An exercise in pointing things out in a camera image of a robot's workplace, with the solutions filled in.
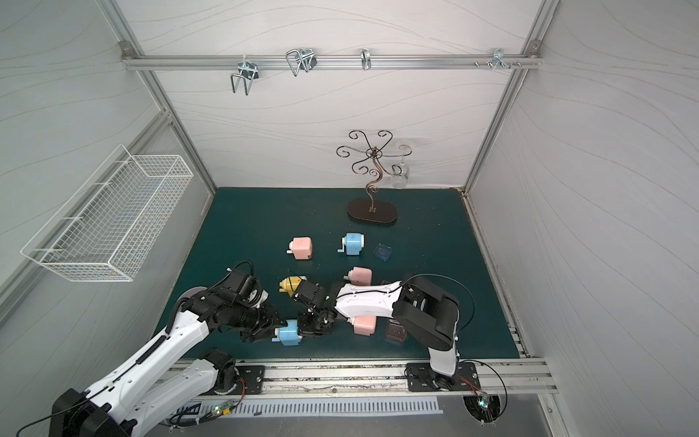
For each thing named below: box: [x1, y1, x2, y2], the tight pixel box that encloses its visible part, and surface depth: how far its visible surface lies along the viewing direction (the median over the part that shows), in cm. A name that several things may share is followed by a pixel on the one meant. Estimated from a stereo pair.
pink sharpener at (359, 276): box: [343, 265, 373, 286], surface depth 89 cm
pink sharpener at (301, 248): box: [285, 236, 313, 261], surface depth 97 cm
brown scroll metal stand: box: [335, 129, 413, 224], surface depth 98 cm
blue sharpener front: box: [271, 319, 303, 346], surface depth 76 cm
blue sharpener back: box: [336, 233, 365, 256], surface depth 97 cm
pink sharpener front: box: [353, 315, 377, 336], surface depth 79 cm
